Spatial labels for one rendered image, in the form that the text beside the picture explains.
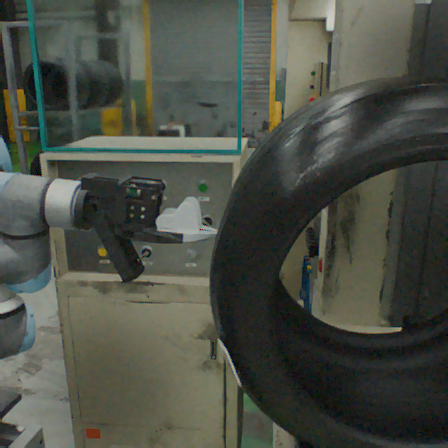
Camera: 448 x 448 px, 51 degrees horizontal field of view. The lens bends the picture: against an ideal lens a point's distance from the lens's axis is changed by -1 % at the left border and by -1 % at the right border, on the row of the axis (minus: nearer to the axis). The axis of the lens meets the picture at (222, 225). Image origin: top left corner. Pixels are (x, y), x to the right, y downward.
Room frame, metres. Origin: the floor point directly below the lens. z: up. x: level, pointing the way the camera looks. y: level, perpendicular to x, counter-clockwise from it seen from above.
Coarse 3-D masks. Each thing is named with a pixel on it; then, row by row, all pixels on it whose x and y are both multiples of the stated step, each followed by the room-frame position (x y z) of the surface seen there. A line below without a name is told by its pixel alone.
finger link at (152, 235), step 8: (136, 232) 0.66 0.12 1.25; (144, 232) 0.65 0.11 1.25; (152, 232) 0.65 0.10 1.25; (160, 232) 0.65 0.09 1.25; (168, 232) 0.65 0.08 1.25; (176, 232) 0.66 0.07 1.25; (144, 240) 0.65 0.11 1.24; (152, 240) 0.64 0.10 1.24; (160, 240) 0.65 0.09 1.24; (168, 240) 0.65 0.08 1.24; (176, 240) 0.65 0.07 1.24
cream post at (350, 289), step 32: (352, 0) 0.92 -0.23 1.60; (384, 0) 0.92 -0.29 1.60; (352, 32) 0.92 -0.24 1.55; (384, 32) 0.92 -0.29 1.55; (352, 64) 0.92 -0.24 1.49; (384, 64) 0.92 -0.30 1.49; (352, 192) 0.92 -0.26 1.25; (384, 192) 0.92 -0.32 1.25; (352, 224) 0.92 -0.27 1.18; (384, 224) 0.92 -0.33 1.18; (320, 256) 1.01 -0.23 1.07; (352, 256) 0.92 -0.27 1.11; (384, 256) 0.92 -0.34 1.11; (320, 288) 0.97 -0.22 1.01; (352, 288) 0.92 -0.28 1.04; (352, 320) 0.92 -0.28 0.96
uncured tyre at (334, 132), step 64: (320, 128) 0.58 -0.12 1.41; (384, 128) 0.54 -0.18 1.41; (256, 192) 0.58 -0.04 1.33; (320, 192) 0.54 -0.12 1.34; (256, 256) 0.55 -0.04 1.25; (256, 320) 0.55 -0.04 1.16; (320, 320) 0.84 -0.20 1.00; (256, 384) 0.56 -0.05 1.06; (320, 384) 0.74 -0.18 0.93; (384, 384) 0.76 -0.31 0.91
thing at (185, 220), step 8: (184, 208) 0.66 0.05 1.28; (192, 208) 0.66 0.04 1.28; (160, 216) 0.67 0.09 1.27; (168, 216) 0.67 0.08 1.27; (176, 216) 0.66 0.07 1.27; (184, 216) 0.66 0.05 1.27; (192, 216) 0.66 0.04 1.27; (160, 224) 0.67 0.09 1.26; (168, 224) 0.67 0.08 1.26; (176, 224) 0.67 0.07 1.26; (184, 224) 0.66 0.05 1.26; (192, 224) 0.66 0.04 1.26; (184, 232) 0.66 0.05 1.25; (192, 232) 0.66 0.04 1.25; (200, 232) 0.67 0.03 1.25; (208, 232) 0.67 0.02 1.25; (216, 232) 0.68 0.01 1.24; (184, 240) 0.65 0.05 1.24; (192, 240) 0.66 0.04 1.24; (200, 240) 0.66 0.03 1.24
